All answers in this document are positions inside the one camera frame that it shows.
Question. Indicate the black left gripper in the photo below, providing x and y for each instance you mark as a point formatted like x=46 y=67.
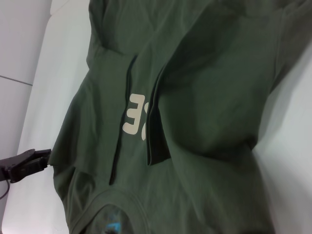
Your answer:
x=17 y=168

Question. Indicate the dark green FREE! T-shirt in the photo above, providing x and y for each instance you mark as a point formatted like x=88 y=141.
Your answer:
x=195 y=109

